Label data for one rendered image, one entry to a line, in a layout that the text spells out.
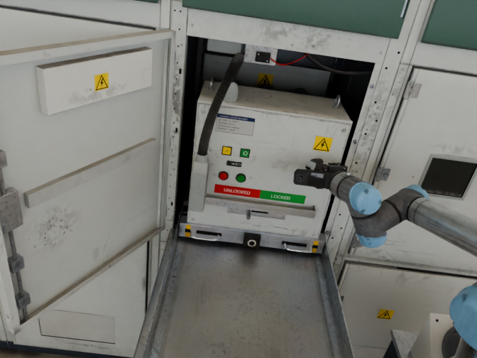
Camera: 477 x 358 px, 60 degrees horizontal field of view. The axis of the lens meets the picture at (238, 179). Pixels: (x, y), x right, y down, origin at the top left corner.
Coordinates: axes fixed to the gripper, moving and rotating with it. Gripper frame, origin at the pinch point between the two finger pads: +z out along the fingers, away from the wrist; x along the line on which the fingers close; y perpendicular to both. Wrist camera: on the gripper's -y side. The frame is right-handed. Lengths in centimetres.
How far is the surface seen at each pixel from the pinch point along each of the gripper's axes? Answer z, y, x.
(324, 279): -4.8, 10.0, -39.9
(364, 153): -0.2, 20.9, 4.8
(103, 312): 44, -68, -78
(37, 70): -20, -76, 27
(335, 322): -23, 6, -45
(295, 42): -0.9, -8.5, 38.4
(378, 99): -4.9, 19.9, 23.4
